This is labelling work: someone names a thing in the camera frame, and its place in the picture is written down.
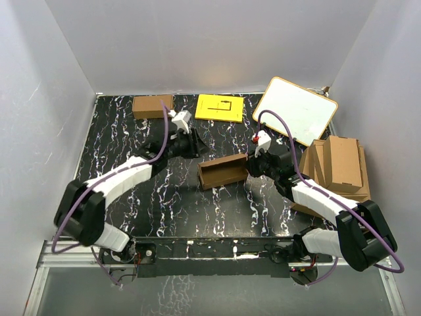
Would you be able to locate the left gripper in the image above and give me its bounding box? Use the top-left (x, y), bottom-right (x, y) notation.
top-left (166, 128), bottom-right (211, 160)

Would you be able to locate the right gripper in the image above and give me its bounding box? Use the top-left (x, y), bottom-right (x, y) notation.
top-left (243, 145), bottom-right (279, 180)

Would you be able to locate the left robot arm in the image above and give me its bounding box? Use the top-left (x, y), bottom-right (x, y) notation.
top-left (54, 129), bottom-right (209, 263)

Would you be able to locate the folded brown cardboard box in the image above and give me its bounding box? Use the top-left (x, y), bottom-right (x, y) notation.
top-left (132, 95), bottom-right (174, 120)

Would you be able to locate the yellow book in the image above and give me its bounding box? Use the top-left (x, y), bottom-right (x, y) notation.
top-left (195, 94), bottom-right (244, 123)

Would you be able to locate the stack of flat cardboard boxes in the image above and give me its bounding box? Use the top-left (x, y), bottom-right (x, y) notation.
top-left (292, 136), bottom-right (370, 223)

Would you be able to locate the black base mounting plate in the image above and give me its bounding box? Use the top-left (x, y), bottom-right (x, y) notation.
top-left (99, 236), bottom-right (333, 284)

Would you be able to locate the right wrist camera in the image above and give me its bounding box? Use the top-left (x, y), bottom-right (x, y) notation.
top-left (252, 130), bottom-right (272, 157)

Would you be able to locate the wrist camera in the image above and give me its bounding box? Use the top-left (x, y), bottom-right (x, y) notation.
top-left (252, 130), bottom-right (272, 157)
top-left (169, 110), bottom-right (191, 134)

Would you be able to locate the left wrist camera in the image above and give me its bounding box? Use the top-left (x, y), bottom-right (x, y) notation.
top-left (169, 110), bottom-right (191, 134)

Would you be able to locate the aluminium frame rail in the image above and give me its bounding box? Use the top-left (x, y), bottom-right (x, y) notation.
top-left (24, 241), bottom-right (115, 315)

